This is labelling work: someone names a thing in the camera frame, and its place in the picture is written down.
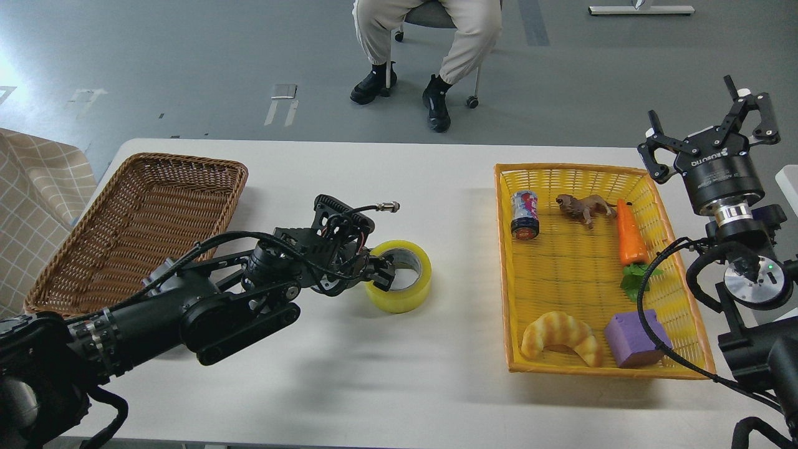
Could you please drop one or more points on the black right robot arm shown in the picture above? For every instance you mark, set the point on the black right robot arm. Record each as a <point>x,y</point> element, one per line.
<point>736,262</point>

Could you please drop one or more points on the yellow plastic basket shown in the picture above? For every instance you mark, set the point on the yellow plastic basket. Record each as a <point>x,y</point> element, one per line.
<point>572,268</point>

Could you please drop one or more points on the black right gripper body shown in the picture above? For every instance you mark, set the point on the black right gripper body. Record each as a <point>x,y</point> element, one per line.
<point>718,173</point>

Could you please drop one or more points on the yellow tape roll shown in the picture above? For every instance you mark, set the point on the yellow tape roll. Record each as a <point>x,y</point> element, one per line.
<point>413,278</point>

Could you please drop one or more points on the purple sponge block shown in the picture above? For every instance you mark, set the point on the purple sponge block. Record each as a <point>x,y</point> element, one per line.
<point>630,345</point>

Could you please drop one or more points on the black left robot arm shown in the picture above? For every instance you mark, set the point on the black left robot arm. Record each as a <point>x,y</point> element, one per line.
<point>224,295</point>

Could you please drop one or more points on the white stand base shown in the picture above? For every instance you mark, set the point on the white stand base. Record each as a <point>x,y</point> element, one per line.
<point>643,9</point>

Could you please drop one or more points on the brown toy lion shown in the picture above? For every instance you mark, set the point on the brown toy lion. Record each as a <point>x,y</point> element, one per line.
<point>582,209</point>

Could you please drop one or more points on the toy croissant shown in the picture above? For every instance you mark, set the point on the toy croissant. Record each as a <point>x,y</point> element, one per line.
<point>557,328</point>

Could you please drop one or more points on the orange toy carrot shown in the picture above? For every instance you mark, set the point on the orange toy carrot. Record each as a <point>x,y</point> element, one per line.
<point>632,252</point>

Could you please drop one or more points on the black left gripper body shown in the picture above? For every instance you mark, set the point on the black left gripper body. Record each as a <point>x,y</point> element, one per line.
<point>343,265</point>

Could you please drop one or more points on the seated person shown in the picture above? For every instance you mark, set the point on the seated person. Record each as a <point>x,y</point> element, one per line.
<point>478,26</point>

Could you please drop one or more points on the beige checkered cloth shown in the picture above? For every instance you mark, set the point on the beige checkered cloth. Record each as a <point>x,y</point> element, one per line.
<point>45,186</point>

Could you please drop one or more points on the small drink can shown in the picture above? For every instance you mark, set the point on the small drink can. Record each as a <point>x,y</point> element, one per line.
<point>525,221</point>

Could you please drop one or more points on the brown wicker basket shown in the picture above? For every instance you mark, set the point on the brown wicker basket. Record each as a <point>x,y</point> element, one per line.
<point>155,206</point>

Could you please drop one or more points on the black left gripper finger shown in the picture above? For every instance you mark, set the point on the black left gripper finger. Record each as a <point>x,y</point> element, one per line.
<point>380,264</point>
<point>382,278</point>

